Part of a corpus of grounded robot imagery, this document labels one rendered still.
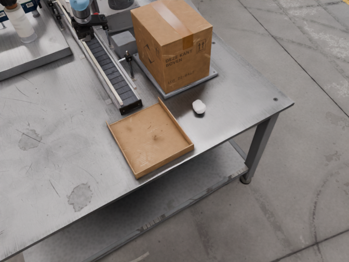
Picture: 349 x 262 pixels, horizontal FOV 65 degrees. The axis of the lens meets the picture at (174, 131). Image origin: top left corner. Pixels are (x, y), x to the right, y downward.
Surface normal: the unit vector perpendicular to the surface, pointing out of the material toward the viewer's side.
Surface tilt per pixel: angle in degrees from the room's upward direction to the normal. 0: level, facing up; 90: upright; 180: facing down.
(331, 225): 0
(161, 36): 0
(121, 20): 90
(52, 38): 0
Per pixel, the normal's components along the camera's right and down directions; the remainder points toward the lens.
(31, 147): -0.04, -0.58
